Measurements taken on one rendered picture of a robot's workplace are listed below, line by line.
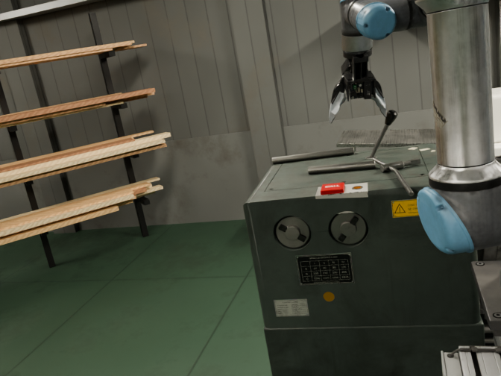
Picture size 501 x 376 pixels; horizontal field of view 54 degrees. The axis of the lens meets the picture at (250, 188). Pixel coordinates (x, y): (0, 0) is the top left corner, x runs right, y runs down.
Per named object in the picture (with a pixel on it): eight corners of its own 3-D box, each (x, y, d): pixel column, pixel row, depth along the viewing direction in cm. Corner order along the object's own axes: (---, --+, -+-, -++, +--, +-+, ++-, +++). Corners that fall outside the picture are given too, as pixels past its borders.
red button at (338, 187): (320, 198, 129) (320, 190, 129) (323, 191, 135) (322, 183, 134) (344, 195, 128) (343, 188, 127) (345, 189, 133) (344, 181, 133)
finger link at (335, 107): (323, 124, 131) (343, 96, 127) (320, 116, 136) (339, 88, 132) (333, 130, 132) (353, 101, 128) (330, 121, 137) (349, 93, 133)
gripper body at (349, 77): (347, 104, 126) (345, 57, 120) (341, 92, 133) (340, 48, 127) (376, 100, 126) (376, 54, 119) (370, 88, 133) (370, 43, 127)
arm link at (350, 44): (339, 30, 125) (371, 26, 125) (340, 48, 128) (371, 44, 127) (344, 38, 119) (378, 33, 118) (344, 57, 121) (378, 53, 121)
